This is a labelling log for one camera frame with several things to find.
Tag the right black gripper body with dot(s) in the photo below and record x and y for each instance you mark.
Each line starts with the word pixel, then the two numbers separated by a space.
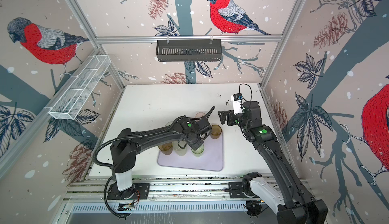
pixel 234 119

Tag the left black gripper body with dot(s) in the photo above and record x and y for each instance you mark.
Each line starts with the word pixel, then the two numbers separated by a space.
pixel 197 143

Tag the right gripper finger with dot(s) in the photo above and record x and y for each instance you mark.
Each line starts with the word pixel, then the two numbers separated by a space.
pixel 225 113
pixel 224 119

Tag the dark amber textured glass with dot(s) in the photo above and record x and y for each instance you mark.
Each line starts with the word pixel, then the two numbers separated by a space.
pixel 216 131

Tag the small bright green glass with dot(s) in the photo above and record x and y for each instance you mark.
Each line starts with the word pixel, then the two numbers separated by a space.
pixel 199 151

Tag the tall pale green glass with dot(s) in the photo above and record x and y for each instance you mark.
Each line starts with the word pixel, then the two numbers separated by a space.
pixel 180 151

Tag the pale pink textured glass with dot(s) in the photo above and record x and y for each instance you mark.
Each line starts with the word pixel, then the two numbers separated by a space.
pixel 200 115

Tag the olive amber textured glass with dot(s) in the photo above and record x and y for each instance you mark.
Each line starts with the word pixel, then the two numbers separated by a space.
pixel 166 148

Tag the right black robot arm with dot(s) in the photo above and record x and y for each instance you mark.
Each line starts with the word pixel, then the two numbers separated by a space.
pixel 293 203

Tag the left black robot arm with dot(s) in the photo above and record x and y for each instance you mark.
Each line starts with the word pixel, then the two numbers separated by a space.
pixel 119 154

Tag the lavender plastic tray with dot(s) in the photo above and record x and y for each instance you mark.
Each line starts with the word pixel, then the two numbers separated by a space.
pixel 211 159

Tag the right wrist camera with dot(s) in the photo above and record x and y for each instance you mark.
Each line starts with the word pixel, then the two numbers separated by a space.
pixel 237 100

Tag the aluminium front rail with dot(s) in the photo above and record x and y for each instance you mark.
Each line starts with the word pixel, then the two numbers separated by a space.
pixel 175 187

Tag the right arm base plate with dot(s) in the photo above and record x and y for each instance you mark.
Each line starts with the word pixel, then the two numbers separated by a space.
pixel 236 191

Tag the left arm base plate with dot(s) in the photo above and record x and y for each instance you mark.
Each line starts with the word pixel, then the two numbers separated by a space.
pixel 137 191

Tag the black hanging wire basket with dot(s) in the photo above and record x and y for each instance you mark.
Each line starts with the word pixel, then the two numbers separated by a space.
pixel 204 50

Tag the white mesh wall shelf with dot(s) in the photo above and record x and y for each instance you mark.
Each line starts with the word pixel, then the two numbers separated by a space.
pixel 73 99

